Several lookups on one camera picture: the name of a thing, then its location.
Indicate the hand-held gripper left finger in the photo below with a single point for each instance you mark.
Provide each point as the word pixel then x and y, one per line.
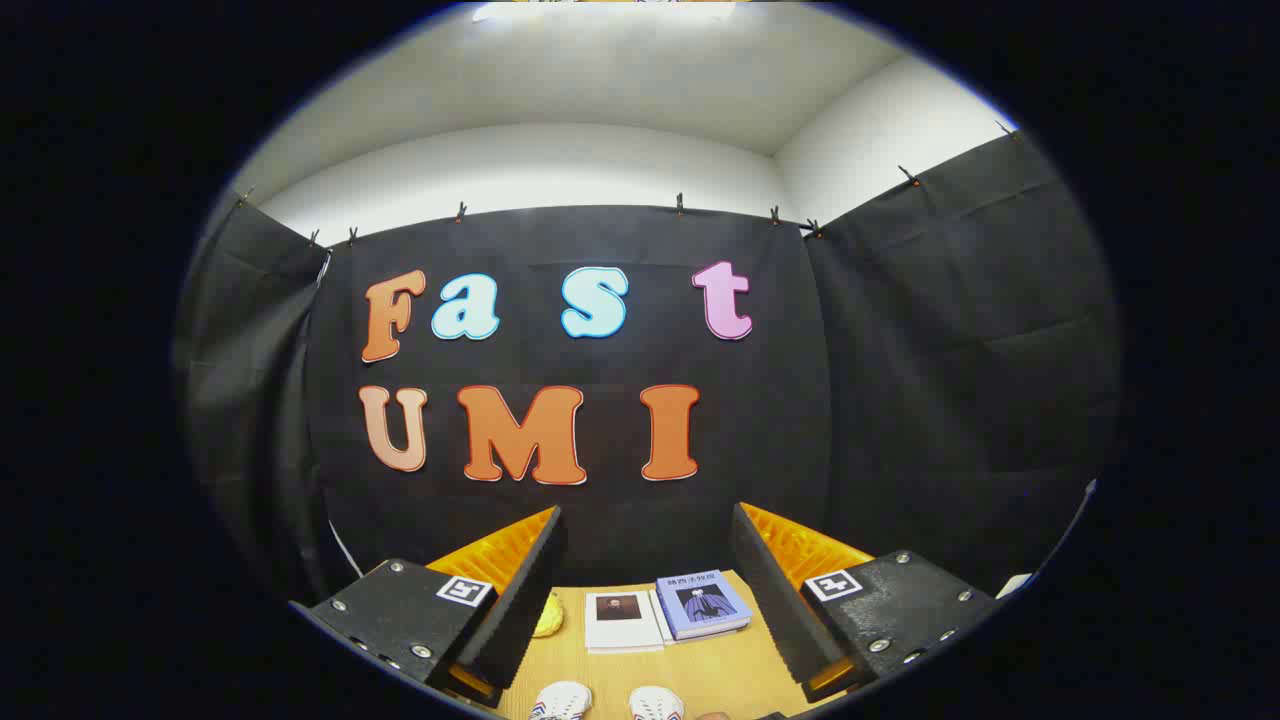
pixel 520 600

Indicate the row of black cloth clips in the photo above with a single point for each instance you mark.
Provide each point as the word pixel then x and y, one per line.
pixel 460 212

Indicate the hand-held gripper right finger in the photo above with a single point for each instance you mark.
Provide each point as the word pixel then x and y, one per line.
pixel 775 600

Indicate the yellow plush ball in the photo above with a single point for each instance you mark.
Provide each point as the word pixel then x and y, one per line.
pixel 549 615

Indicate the blue cover book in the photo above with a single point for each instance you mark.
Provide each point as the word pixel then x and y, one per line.
pixel 702 605

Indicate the white canvas shoe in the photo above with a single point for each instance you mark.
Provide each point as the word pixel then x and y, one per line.
pixel 657 704
pixel 563 700

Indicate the white portrait cover book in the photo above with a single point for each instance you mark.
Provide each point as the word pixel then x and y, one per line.
pixel 622 625

